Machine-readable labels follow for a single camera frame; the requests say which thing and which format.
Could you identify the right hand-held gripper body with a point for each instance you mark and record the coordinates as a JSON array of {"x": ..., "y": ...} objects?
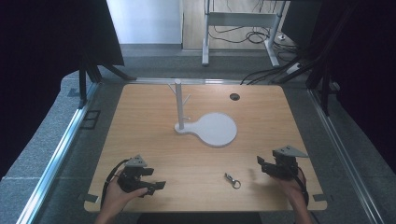
[{"x": 285, "y": 163}]

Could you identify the white tree-shaped hanger stand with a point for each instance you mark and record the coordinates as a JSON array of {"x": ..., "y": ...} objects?
[{"x": 214, "y": 129}]

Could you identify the black stand leg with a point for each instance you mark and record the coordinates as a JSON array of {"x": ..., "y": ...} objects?
[{"x": 325, "y": 93}]

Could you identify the person's left hand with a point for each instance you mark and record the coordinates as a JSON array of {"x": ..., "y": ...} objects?
[{"x": 116, "y": 196}]

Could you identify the person's right hand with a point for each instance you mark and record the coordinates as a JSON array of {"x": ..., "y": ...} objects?
[{"x": 291, "y": 188}]

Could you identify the white metal desk frame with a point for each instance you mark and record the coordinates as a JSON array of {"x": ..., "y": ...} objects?
[{"x": 239, "y": 19}]

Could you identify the grey tape piece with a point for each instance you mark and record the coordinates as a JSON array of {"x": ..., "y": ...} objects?
[
  {"x": 322, "y": 197},
  {"x": 88, "y": 197}
]

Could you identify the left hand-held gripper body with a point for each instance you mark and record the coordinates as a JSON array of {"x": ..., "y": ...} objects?
[{"x": 134, "y": 179}]

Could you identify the white power strip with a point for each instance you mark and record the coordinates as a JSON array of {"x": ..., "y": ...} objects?
[{"x": 294, "y": 68}]

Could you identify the aluminium rail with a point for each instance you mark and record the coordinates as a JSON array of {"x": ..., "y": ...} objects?
[
  {"x": 186, "y": 81},
  {"x": 56, "y": 158},
  {"x": 345, "y": 155}
]

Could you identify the dark curtain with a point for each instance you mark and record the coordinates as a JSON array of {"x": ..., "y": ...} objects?
[
  {"x": 46, "y": 62},
  {"x": 358, "y": 62}
]

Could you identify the white plug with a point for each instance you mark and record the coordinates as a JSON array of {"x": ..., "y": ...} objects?
[{"x": 281, "y": 37}]

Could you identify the black tripod stand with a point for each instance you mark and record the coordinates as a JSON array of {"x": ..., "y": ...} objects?
[{"x": 93, "y": 71}]

